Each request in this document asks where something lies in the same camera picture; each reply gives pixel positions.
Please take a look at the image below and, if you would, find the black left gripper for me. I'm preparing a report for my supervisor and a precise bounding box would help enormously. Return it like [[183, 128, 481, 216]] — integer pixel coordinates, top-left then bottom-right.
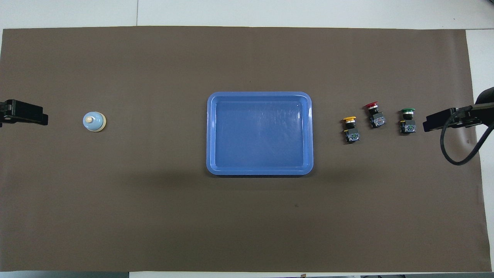
[[0, 100, 49, 125]]

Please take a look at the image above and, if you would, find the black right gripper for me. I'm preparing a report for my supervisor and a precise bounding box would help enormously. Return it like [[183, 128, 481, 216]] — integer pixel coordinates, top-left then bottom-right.
[[423, 105, 484, 132]]

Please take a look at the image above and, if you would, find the green push button switch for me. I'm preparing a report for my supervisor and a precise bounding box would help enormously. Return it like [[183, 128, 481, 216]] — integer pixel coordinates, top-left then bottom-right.
[[399, 108, 417, 135]]

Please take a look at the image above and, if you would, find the red push button switch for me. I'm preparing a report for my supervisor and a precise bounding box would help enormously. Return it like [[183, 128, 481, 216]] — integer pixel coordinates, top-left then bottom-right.
[[364, 102, 386, 129]]

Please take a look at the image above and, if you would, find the yellow push button switch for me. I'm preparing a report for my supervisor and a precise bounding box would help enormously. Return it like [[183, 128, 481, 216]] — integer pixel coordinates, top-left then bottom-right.
[[343, 116, 360, 144]]

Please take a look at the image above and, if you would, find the light blue service bell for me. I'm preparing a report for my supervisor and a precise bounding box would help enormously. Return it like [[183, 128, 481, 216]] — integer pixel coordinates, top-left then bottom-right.
[[83, 111, 107, 132]]

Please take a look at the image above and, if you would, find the blue plastic tray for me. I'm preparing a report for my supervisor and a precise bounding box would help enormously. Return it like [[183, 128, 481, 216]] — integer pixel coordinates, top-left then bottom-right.
[[206, 92, 314, 176]]

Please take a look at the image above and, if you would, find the brown table mat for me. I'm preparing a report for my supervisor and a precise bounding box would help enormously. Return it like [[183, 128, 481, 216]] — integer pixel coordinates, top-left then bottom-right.
[[0, 26, 492, 273]]

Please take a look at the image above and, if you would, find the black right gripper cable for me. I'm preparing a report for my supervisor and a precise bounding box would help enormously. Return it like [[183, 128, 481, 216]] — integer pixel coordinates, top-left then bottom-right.
[[440, 105, 494, 166]]

